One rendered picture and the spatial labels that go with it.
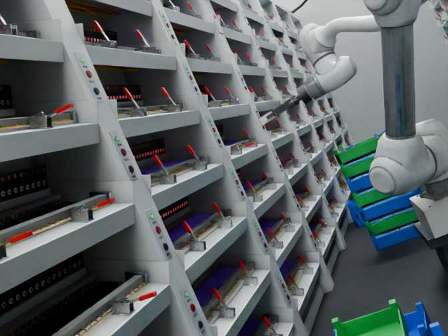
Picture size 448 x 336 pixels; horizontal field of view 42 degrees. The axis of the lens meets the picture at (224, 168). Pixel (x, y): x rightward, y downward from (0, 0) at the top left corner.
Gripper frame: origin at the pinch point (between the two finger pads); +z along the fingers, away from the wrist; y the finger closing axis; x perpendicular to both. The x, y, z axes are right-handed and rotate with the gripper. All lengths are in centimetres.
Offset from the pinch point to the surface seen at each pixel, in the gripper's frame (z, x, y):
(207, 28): 3.4, 47.5, 6.3
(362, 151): -21, -36, 58
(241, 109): 8.0, 9.4, 0.8
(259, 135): 10.9, -3.7, 15.9
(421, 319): -20, -84, -55
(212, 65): 5.5, 29.0, -13.3
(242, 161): 11.2, -10.8, -28.7
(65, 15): 4, 38, -117
